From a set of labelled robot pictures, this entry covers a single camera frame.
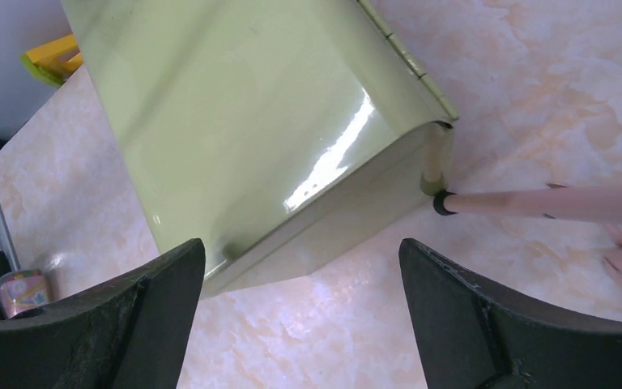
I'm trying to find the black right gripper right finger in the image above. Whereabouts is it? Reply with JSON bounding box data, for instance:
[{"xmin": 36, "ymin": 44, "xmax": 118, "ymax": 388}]
[{"xmin": 398, "ymin": 238, "xmax": 622, "ymax": 388}]

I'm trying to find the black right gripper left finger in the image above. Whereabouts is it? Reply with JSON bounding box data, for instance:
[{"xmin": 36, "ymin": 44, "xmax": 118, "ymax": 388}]
[{"xmin": 0, "ymin": 239, "xmax": 206, "ymax": 388}]

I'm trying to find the green metal drawer box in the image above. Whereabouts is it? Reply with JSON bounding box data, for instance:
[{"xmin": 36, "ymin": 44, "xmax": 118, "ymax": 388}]
[{"xmin": 63, "ymin": 1, "xmax": 458, "ymax": 298}]

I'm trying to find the yellow green toy block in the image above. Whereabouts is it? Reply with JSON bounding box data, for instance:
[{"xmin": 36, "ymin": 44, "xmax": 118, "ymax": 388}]
[{"xmin": 19, "ymin": 34, "xmax": 83, "ymax": 88}]

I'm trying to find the pink capped tube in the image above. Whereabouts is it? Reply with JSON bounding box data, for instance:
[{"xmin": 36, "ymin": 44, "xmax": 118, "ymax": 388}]
[{"xmin": 0, "ymin": 269, "xmax": 53, "ymax": 318}]

